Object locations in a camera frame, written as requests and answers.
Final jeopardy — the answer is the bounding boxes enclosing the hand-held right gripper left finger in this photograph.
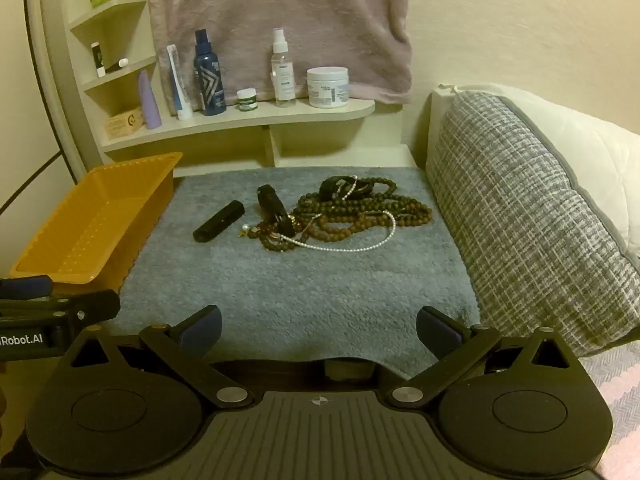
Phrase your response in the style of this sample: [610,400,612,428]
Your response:
[65,304,253,409]

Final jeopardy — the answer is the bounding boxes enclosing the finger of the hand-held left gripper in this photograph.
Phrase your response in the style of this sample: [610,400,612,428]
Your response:
[0,275,54,302]
[0,290,121,333]

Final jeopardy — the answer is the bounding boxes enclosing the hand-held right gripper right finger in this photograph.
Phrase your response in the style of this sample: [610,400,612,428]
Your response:
[387,305,578,409]

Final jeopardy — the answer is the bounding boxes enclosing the orange plastic tray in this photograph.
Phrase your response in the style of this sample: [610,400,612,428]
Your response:
[10,152,184,285]

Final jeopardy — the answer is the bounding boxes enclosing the black cylinder case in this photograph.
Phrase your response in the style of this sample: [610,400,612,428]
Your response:
[193,200,245,243]

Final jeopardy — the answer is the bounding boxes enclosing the white pearl necklace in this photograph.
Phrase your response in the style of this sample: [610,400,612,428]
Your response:
[240,176,397,254]

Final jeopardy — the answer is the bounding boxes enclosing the dark green bead necklace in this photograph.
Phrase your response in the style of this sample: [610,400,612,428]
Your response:
[292,176,434,233]

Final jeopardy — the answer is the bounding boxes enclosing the grey fluffy mat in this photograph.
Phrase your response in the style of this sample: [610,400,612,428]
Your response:
[117,165,483,381]

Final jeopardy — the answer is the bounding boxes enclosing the grey checked cushion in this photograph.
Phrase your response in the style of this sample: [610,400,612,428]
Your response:
[425,91,640,358]

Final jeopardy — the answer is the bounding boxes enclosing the small cardboard box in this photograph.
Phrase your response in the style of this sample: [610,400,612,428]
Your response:
[105,106,147,141]

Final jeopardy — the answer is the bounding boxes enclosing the pink white patterned blanket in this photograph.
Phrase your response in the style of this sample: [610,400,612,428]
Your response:
[582,345,640,480]

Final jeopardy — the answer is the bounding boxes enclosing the cream wooden shelf unit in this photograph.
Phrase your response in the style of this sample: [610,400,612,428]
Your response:
[62,0,418,171]

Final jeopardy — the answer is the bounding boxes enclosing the purple tube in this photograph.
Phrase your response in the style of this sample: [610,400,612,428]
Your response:
[138,69,163,129]

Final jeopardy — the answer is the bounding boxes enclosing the white quilted pillow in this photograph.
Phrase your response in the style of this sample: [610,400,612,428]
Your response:
[430,82,640,266]

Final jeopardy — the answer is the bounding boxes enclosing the blue white tube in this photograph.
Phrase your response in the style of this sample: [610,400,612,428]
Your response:
[165,44,194,121]

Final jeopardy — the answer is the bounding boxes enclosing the dark blue bottle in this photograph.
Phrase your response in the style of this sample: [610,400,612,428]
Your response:
[193,28,227,116]

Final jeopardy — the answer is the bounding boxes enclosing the clear spray bottle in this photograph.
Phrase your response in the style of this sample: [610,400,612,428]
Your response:
[271,27,297,108]

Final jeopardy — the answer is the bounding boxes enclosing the white cream jar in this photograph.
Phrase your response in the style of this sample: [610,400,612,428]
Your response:
[306,66,350,109]

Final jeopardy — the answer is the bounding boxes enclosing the pink hanging towel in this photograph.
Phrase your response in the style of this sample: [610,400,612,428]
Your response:
[143,0,414,115]

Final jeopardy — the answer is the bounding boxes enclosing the reddish bead bracelet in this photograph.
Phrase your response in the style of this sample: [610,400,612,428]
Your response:
[248,220,291,241]

